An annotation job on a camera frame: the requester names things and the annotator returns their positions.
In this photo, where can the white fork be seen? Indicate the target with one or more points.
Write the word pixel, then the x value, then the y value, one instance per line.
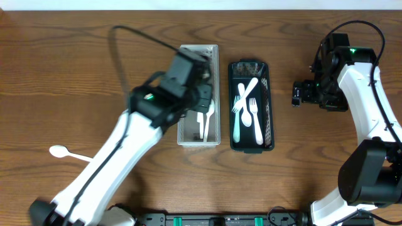
pixel 239 104
pixel 257 129

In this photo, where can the pale green plastic fork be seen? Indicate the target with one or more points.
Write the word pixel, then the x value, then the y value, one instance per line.
pixel 236 130

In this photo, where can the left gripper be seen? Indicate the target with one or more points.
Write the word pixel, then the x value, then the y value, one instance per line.
pixel 205 98

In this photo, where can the black plastic basket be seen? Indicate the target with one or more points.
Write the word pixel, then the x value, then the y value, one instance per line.
pixel 242 72

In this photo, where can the white spoon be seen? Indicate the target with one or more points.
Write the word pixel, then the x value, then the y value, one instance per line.
pixel 245 116
pixel 59 151
pixel 200 120

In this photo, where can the clear plastic basket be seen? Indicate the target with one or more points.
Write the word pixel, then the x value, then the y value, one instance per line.
pixel 188 134

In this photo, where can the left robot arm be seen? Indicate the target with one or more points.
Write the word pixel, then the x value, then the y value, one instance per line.
pixel 190 85

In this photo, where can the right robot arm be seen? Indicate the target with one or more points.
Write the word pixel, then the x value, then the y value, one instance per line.
pixel 347 78

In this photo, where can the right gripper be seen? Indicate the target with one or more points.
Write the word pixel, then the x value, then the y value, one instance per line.
pixel 299 95

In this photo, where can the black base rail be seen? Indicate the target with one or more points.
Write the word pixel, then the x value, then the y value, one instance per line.
pixel 276 217

